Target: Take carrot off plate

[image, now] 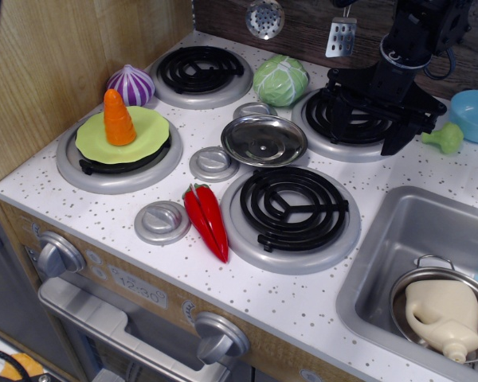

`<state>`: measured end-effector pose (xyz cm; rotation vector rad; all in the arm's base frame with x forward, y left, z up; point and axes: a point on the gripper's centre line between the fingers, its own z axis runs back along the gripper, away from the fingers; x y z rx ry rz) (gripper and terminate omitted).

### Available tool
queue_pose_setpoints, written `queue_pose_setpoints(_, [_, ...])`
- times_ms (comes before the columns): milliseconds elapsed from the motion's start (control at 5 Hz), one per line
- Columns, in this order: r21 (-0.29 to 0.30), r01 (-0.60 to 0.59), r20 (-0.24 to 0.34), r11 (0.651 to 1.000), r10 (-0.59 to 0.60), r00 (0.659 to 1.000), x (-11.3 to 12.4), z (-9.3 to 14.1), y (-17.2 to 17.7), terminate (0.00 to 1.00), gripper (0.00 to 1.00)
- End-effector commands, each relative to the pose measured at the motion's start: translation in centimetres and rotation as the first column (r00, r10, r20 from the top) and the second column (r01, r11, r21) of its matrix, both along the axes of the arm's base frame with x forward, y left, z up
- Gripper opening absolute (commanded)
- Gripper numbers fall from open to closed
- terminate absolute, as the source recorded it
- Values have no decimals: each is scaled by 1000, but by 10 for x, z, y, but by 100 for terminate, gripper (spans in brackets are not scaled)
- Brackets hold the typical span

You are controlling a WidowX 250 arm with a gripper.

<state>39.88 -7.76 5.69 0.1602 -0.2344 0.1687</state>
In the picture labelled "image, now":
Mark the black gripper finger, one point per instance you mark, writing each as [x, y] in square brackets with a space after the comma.
[340, 118]
[399, 134]

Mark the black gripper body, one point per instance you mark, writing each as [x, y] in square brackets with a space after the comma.
[386, 92]

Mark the orange toy carrot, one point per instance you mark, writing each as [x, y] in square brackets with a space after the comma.
[119, 128]

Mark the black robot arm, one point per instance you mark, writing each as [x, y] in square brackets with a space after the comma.
[422, 30]

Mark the round metal plate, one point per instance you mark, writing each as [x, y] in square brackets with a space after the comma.
[264, 141]

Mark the silver knob behind plate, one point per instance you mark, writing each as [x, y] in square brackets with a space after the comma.
[254, 108]

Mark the light green plate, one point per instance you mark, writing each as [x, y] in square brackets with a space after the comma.
[152, 130]

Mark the back right stove burner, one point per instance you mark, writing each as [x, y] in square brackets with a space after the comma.
[321, 145]

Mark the green toy broccoli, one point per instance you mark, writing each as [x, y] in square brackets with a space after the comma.
[448, 138]

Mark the hanging metal spatula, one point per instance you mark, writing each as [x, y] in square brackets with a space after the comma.
[341, 38]

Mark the green toy cabbage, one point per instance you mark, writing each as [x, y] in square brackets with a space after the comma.
[280, 81]

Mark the light blue bowl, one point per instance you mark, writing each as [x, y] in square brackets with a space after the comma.
[464, 113]

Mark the metal sink basin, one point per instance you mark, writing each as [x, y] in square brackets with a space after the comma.
[410, 223]

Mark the hanging metal strainer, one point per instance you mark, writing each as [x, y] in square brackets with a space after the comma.
[264, 19]

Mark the front right stove burner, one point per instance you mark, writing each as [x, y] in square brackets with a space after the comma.
[290, 220]

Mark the silver knob centre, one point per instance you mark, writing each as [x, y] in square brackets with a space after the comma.
[213, 164]

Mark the back left stove burner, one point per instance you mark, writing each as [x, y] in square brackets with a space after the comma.
[201, 77]

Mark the red toy chili pepper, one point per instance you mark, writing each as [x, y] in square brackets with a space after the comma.
[204, 213]

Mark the purple white toy onion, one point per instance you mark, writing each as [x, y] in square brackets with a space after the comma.
[134, 85]

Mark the cream toy jug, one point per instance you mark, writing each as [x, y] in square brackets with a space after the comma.
[444, 313]

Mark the silver knob near chili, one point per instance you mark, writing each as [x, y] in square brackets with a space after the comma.
[162, 223]

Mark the right oven dial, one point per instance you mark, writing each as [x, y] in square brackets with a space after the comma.
[219, 338]

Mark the oven dial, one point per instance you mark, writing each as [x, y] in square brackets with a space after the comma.
[219, 338]
[58, 255]

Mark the oven clock display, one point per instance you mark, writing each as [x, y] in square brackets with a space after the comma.
[135, 285]

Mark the left oven dial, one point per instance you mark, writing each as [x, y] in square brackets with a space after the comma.
[58, 255]

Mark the metal pot with handles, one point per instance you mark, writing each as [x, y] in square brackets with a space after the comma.
[427, 267]

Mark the silver oven door handle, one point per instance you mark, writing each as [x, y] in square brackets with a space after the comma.
[125, 339]

